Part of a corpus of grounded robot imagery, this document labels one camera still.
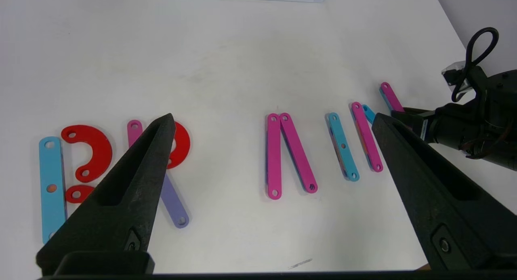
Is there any small red plastic arc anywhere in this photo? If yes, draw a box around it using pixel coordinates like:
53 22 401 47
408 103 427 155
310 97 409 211
167 122 191 170

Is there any large red plastic arc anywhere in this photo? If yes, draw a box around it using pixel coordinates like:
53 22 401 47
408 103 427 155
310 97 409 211
65 185 96 204
61 125 113 183

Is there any short purple plastic bar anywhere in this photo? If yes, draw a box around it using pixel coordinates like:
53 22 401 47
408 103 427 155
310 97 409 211
160 173 190 229

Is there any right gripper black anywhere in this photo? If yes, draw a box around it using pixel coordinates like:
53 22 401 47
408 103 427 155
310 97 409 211
391 105 441 143

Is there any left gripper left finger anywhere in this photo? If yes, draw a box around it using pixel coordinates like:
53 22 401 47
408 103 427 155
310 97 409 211
36 113 177 277

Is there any short pink plastic bar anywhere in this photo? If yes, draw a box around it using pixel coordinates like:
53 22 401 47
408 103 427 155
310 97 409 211
380 82 405 113

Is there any blue bar with orange underside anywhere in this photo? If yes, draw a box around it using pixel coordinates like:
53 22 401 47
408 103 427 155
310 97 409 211
326 112 360 182

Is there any looped black cable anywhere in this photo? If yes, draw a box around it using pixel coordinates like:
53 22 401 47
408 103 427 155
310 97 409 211
451 27 499 103

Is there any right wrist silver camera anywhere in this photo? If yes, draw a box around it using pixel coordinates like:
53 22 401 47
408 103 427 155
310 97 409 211
441 61 476 93

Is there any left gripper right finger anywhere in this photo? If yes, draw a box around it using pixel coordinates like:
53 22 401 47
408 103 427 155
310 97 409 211
372 112 517 272

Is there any long blue plastic bar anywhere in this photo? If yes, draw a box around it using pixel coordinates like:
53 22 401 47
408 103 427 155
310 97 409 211
39 136 67 245

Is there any long pink plastic bar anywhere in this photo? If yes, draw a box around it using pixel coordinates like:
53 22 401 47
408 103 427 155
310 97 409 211
127 119 144 149
280 113 319 194
266 113 282 200
350 101 384 173

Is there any medium blue plastic bar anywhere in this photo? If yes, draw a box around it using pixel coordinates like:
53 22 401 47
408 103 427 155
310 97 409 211
361 104 377 125

